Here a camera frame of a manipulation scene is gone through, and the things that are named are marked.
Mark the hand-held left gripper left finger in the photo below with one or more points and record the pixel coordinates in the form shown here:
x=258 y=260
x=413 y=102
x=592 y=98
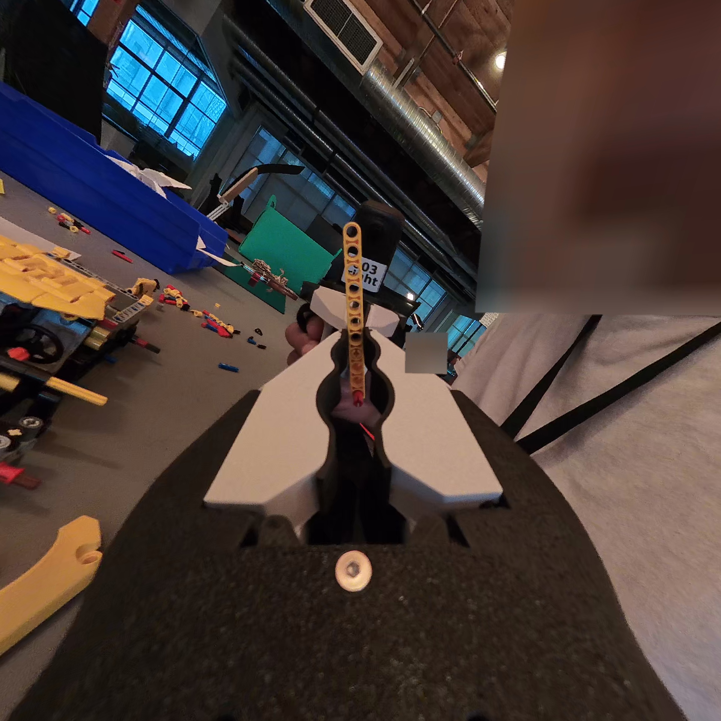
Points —
x=270 y=450

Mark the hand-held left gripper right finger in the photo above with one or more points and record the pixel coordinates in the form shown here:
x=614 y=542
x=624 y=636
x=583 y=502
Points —
x=439 y=450

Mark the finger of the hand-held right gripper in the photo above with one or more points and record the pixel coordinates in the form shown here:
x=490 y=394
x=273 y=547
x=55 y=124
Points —
x=386 y=324
x=329 y=307

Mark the long yellow holed beam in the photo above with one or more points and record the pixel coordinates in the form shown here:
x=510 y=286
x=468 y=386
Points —
x=355 y=360

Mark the red pin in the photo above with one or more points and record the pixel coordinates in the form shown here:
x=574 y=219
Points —
x=357 y=399

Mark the grey desk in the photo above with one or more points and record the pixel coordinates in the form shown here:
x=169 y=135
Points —
x=169 y=422

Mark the person's right hand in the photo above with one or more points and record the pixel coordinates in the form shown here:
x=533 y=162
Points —
x=304 y=341

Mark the brown wooden model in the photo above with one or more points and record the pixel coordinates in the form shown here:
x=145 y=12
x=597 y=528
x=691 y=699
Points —
x=270 y=276

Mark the green bin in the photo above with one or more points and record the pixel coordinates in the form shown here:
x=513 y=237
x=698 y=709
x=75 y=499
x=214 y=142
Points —
x=281 y=242

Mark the wooden stick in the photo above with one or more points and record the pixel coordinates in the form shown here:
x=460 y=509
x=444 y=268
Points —
x=242 y=183

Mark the white ceiling air vent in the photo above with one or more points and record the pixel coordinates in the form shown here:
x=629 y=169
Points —
x=343 y=28

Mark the crumpled white paper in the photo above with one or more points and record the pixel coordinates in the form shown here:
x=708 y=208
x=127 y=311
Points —
x=152 y=177

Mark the yellow wheel arch panel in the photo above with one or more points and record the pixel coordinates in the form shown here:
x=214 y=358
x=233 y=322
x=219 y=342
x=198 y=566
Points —
x=45 y=580

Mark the blue storage bin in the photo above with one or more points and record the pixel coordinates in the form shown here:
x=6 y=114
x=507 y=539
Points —
x=84 y=180

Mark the partly built yellow toy car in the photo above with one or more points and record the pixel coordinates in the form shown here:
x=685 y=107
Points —
x=50 y=281

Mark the silver ventilation duct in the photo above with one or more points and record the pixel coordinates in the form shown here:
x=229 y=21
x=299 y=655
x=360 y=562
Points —
x=422 y=135

